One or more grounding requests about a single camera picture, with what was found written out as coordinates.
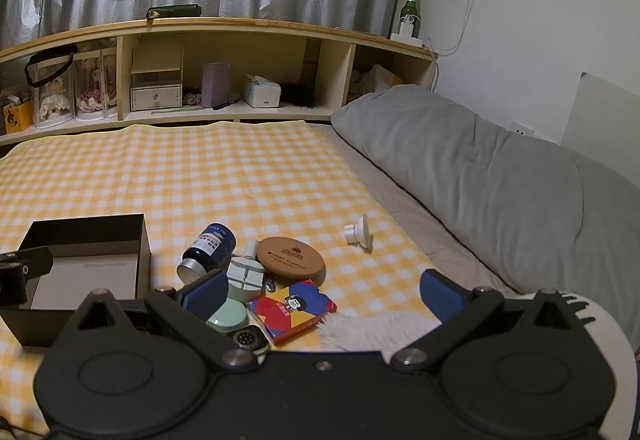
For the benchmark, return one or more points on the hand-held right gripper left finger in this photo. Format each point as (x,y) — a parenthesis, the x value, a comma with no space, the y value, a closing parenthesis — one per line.
(207,294)

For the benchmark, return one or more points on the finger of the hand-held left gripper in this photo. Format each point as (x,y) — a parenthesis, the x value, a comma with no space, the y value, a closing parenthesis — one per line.
(31,262)

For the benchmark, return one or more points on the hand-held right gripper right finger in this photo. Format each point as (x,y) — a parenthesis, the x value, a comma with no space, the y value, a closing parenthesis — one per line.
(441,294)

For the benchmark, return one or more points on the mint green round compact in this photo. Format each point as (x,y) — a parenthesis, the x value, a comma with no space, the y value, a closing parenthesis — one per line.
(227,317)

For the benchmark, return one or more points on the white green plastic tool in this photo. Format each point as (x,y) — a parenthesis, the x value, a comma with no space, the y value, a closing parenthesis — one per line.
(245,277)

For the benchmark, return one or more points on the black storage box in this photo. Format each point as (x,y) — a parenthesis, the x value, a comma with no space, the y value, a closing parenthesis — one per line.
(90,232)

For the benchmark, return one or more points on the colourful printed card box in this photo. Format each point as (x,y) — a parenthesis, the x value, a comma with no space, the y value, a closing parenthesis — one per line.
(295,307)

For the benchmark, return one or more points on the round brown wooden coaster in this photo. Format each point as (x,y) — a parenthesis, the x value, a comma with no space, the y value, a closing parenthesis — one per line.
(290,260)

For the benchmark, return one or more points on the black round grille object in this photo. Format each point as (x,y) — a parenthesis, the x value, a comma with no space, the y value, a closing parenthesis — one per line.
(246,340)

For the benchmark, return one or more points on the white fluffy cloth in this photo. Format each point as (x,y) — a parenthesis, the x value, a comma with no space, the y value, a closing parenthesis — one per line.
(365,332)

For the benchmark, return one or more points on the yellow checkered blanket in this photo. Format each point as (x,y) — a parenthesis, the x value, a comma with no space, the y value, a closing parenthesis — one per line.
(200,180)

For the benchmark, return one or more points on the grey pillow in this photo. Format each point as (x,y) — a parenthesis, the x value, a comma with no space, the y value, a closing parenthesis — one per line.
(480,180)

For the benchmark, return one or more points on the yellow box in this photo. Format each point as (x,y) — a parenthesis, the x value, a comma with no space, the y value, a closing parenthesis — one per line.
(17,118)

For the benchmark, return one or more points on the clear flower display case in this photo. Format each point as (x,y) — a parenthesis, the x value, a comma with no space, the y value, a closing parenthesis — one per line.
(52,100)
(95,90)

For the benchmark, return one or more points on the black pen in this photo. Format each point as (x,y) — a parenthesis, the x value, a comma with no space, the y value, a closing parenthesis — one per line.
(226,104)

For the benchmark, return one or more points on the white tissue box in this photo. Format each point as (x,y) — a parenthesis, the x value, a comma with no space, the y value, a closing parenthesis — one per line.
(262,93)

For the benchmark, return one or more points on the purple box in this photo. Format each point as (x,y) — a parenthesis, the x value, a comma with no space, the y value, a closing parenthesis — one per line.
(216,84)

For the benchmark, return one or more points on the small wooden drawer organizer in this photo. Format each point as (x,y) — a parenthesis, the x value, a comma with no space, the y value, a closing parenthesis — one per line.
(156,85)

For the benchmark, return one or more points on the black feather duster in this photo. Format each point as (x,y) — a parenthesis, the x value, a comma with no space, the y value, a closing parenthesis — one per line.
(300,94)

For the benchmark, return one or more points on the plastic bag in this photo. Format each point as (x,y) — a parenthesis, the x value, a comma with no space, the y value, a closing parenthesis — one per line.
(375,78)

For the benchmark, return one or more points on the white board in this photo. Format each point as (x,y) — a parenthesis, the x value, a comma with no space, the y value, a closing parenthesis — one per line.
(600,115)

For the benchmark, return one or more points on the wooden bedside shelf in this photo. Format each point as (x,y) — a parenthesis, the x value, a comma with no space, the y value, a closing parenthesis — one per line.
(225,26)

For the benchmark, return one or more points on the white power strip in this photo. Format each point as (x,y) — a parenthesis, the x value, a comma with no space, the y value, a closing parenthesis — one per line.
(407,28)

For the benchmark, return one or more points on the dark green case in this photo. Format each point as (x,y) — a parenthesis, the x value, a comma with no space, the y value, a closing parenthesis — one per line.
(175,11)

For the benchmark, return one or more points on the green glass bottle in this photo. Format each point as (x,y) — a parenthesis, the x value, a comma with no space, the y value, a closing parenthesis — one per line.
(410,8)

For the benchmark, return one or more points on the white wall socket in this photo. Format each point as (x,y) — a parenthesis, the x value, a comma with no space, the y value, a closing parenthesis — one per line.
(522,129)

